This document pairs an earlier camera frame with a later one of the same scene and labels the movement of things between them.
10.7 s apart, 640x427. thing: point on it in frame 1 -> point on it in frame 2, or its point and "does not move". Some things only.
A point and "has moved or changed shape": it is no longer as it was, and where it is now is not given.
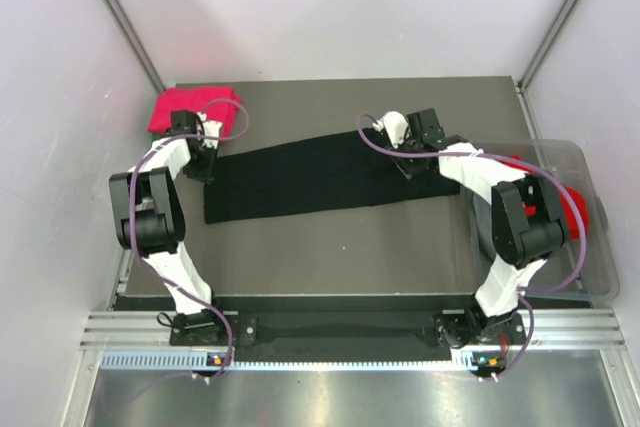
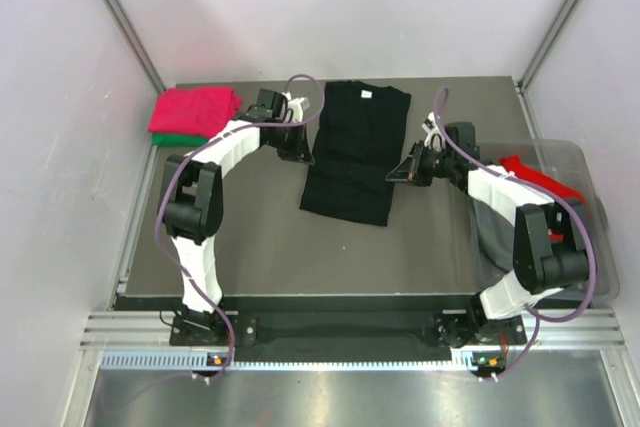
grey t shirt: x=478 y=249 does not move
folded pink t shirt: x=212 y=103 does not move
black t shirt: x=334 y=173 has moved or changed shape
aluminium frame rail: x=552 y=328 does not move
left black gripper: x=206 y=172 -> x=299 y=150
